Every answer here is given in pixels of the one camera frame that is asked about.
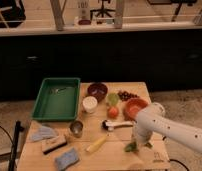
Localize red tomato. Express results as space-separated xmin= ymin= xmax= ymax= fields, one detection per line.
xmin=107 ymin=106 xmax=119 ymax=119

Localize white cup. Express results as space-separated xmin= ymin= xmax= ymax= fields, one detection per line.
xmin=82 ymin=96 xmax=98 ymax=113

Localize metal spoon in tray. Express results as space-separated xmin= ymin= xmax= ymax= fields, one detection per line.
xmin=49 ymin=87 xmax=73 ymax=94

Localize metal cup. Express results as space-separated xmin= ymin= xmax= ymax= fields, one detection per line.
xmin=70 ymin=121 xmax=83 ymax=138

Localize black cable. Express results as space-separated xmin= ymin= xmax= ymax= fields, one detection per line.
xmin=162 ymin=134 xmax=192 ymax=171

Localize black pole stand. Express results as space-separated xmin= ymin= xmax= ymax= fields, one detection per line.
xmin=8 ymin=121 xmax=24 ymax=171

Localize orange bowl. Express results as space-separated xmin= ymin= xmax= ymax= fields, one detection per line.
xmin=123 ymin=98 xmax=148 ymax=120

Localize bunch of dark grapes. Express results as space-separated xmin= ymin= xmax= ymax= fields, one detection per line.
xmin=118 ymin=91 xmax=138 ymax=101

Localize grey blue cloth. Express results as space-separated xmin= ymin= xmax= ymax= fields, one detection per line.
xmin=30 ymin=125 xmax=58 ymax=142

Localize blue sponge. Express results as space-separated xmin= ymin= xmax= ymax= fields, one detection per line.
xmin=55 ymin=148 xmax=79 ymax=171

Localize green apple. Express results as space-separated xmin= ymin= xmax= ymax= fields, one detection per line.
xmin=107 ymin=93 xmax=119 ymax=106

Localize dark red bowl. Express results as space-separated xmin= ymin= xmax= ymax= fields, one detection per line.
xmin=87 ymin=83 xmax=108 ymax=102

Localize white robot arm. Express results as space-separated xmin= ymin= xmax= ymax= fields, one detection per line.
xmin=131 ymin=102 xmax=202 ymax=154

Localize green plastic tray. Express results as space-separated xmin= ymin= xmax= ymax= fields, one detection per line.
xmin=32 ymin=78 xmax=80 ymax=122

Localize green chili pepper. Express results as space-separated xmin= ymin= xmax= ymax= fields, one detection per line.
xmin=124 ymin=141 xmax=152 ymax=152

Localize wooden block eraser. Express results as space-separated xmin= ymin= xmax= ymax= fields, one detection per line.
xmin=41 ymin=135 xmax=67 ymax=154

